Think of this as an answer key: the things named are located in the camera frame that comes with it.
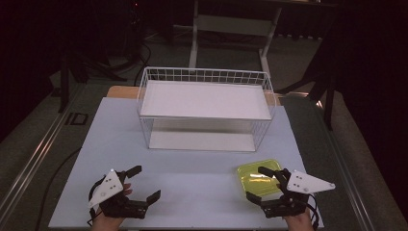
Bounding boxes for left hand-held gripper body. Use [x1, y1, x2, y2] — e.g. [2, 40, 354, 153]
[88, 168, 149, 219]

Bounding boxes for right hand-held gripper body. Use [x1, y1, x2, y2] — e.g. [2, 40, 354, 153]
[261, 167, 336, 219]

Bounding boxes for yellow-green square plate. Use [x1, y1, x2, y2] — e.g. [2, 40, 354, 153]
[237, 159, 284, 197]

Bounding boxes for person's left hand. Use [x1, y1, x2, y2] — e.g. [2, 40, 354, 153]
[90, 182, 133, 231]

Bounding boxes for person's right hand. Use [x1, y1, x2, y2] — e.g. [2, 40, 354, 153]
[283, 208, 316, 231]

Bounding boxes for pale table cover sheet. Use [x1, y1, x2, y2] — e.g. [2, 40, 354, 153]
[47, 96, 325, 230]

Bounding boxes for black floor socket plate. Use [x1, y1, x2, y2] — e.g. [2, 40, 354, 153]
[64, 112, 89, 127]

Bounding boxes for black stand legs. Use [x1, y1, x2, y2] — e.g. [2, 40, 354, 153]
[57, 47, 128, 114]
[275, 32, 341, 131]

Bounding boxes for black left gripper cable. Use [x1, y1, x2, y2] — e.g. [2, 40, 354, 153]
[87, 179, 107, 225]

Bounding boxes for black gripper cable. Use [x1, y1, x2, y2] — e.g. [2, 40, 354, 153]
[87, 179, 107, 225]
[306, 192, 321, 231]

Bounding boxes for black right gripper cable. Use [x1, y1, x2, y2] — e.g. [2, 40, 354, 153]
[306, 192, 321, 231]

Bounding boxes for metal floor rail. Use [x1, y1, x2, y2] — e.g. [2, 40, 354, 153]
[0, 84, 85, 222]
[312, 99, 374, 231]

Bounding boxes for black floor cable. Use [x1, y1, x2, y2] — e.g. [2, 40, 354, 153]
[34, 146, 83, 231]

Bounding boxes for white wire shelf rack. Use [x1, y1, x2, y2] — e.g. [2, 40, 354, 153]
[137, 66, 277, 152]

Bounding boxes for white metal desk frame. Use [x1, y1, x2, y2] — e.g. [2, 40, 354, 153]
[188, 0, 283, 76]

